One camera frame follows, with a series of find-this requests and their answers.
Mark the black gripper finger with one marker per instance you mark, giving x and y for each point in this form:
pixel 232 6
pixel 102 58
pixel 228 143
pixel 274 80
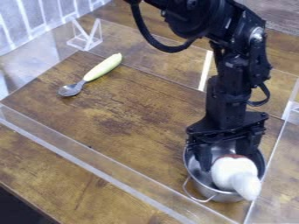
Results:
pixel 204 156
pixel 248 144

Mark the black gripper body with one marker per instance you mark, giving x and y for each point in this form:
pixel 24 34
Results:
pixel 208 132

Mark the white plush mushroom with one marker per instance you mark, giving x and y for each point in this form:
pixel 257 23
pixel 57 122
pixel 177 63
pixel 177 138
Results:
pixel 234 173

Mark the silver pot with handles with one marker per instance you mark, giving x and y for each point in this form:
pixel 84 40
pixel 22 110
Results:
pixel 200 186

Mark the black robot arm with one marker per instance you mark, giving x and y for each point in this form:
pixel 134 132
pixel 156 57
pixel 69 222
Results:
pixel 236 30

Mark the clear acrylic triangle stand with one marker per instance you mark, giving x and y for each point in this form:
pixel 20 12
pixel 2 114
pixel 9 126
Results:
pixel 85 41

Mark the spoon with yellow handle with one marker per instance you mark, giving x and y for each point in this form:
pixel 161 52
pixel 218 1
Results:
pixel 106 66

